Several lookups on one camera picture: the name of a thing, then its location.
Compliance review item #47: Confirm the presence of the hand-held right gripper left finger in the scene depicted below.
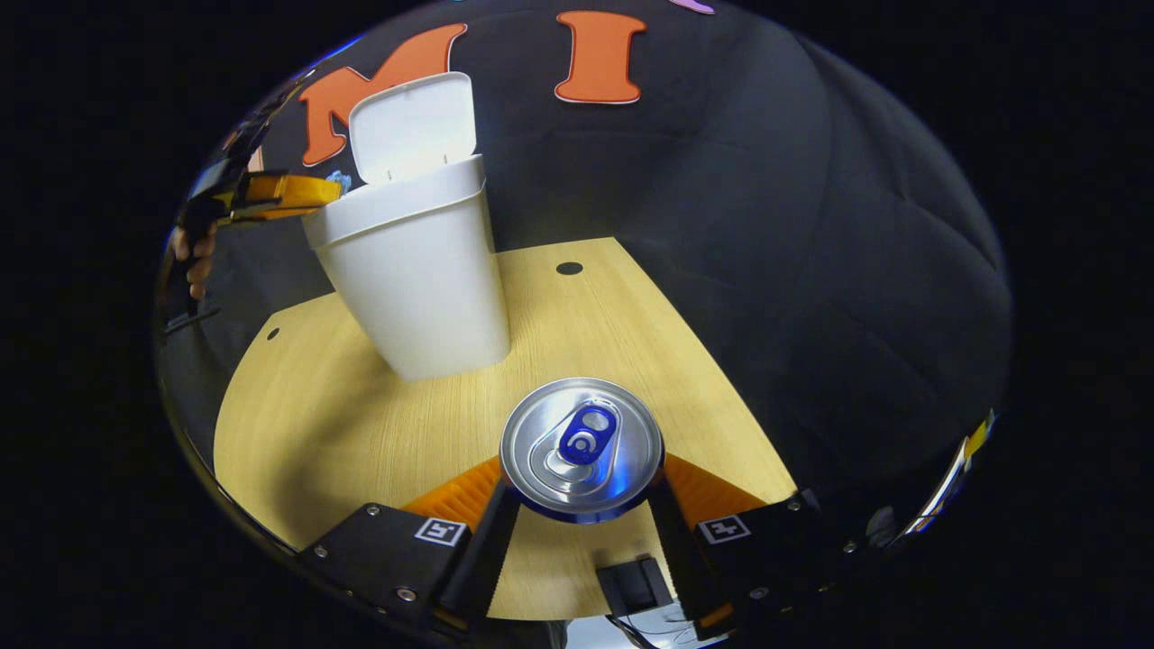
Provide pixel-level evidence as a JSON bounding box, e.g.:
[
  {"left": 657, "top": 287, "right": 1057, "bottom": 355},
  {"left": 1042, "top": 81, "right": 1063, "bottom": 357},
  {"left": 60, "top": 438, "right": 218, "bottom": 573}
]
[{"left": 298, "top": 455, "right": 524, "bottom": 632}]

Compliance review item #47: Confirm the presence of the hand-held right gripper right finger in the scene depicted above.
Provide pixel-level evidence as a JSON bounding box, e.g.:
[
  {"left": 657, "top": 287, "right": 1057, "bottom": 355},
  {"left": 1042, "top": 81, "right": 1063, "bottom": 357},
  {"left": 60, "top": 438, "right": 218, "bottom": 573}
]
[{"left": 646, "top": 452, "right": 841, "bottom": 639}]

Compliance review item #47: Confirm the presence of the blue pop can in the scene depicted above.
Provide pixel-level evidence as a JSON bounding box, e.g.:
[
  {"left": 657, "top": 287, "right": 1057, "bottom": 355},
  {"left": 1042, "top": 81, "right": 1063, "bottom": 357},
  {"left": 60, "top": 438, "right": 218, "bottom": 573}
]
[{"left": 499, "top": 377, "right": 666, "bottom": 526}]

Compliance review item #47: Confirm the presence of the white desktop garbage bin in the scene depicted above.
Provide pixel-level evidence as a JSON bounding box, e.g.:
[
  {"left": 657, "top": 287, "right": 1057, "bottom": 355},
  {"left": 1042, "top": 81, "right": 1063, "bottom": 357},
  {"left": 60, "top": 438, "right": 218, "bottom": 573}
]
[{"left": 302, "top": 72, "right": 512, "bottom": 382}]

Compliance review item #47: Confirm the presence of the wooden desktop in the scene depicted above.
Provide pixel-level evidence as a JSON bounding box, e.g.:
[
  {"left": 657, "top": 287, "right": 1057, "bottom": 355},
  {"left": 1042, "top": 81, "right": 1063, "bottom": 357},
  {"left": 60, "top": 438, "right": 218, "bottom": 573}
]
[{"left": 214, "top": 237, "right": 799, "bottom": 623}]

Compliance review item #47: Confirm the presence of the small black box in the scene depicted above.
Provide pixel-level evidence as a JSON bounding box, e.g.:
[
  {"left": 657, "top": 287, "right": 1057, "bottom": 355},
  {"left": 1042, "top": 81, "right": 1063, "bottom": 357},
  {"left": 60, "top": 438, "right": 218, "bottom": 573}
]
[{"left": 595, "top": 556, "right": 674, "bottom": 618}]

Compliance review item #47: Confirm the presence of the black backdrop cloth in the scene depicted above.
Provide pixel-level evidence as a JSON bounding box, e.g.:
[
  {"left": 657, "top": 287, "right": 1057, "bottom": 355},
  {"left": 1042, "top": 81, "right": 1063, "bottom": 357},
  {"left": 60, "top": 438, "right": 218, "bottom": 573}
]
[{"left": 153, "top": 0, "right": 1015, "bottom": 542}]

